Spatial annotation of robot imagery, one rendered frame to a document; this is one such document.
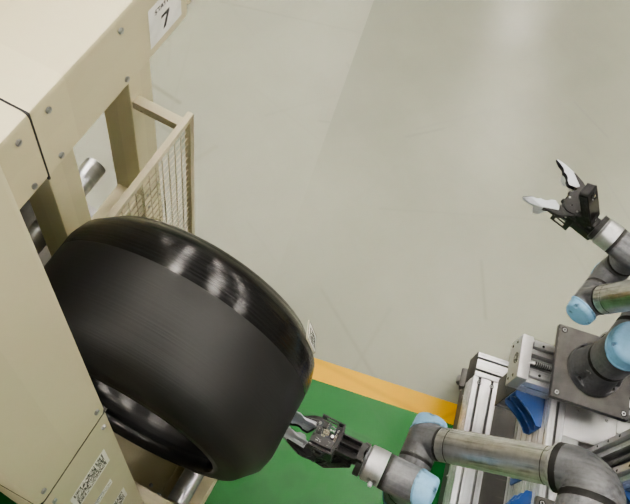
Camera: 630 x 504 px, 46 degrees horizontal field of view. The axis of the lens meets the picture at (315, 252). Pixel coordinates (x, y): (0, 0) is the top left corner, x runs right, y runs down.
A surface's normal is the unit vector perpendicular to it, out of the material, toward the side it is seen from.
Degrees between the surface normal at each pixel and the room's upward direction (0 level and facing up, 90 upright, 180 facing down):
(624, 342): 8
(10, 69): 0
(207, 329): 21
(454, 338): 0
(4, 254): 90
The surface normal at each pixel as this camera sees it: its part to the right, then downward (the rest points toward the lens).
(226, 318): 0.49, -0.22
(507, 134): 0.14, -0.46
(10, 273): 0.88, 0.46
